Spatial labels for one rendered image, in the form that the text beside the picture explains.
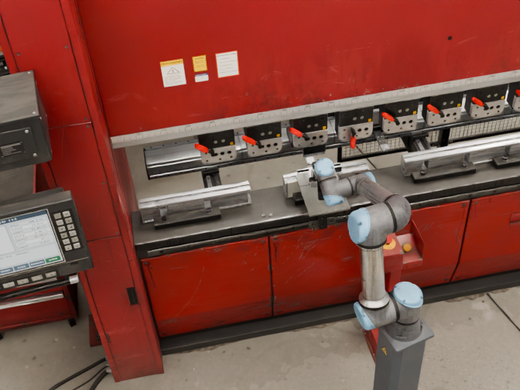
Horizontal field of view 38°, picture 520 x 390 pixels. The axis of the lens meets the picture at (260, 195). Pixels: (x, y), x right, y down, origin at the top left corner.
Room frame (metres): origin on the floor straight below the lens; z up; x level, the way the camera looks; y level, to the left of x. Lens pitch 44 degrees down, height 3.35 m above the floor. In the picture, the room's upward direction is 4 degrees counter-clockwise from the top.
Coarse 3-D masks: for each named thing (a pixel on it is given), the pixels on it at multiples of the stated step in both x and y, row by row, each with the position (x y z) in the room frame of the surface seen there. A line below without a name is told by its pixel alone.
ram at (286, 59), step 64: (128, 0) 2.41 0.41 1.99; (192, 0) 2.44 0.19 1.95; (256, 0) 2.47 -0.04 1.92; (320, 0) 2.51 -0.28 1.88; (384, 0) 2.54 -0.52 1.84; (448, 0) 2.58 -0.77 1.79; (512, 0) 2.62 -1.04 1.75; (128, 64) 2.40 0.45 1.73; (192, 64) 2.44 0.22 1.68; (256, 64) 2.47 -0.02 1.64; (320, 64) 2.51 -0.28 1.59; (384, 64) 2.55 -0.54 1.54; (448, 64) 2.59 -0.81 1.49; (512, 64) 2.63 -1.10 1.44; (128, 128) 2.40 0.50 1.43
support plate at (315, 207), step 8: (296, 176) 2.50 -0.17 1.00; (304, 176) 2.50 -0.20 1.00; (304, 184) 2.45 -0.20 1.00; (304, 192) 2.40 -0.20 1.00; (312, 192) 2.40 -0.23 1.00; (304, 200) 2.35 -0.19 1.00; (312, 200) 2.34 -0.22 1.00; (320, 200) 2.34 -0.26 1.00; (344, 200) 2.33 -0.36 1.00; (312, 208) 2.30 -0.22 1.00; (320, 208) 2.29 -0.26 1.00; (328, 208) 2.29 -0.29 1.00; (336, 208) 2.29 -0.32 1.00; (344, 208) 2.28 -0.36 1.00; (312, 216) 2.26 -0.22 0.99
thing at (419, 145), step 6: (426, 132) 2.88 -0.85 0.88; (402, 138) 3.00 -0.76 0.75; (408, 138) 2.92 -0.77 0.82; (414, 138) 2.85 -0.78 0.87; (420, 138) 2.86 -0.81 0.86; (408, 144) 2.92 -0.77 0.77; (414, 144) 2.84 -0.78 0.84; (420, 144) 2.82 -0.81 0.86; (426, 144) 2.81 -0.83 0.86; (408, 150) 2.90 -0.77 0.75; (414, 150) 2.85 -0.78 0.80; (420, 150) 2.78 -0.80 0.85
